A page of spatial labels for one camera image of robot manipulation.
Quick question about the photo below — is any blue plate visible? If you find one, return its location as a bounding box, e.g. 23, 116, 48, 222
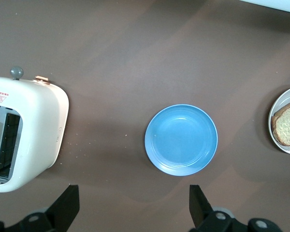
145, 104, 218, 176

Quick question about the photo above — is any brown bread slice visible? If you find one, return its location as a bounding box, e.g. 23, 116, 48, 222
271, 96, 290, 146

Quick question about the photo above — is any white toaster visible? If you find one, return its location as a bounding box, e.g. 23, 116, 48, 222
0, 67, 70, 193

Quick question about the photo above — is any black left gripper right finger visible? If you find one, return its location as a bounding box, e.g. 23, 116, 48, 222
188, 185, 281, 232

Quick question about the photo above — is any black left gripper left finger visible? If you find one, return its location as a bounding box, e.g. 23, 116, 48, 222
0, 185, 80, 232

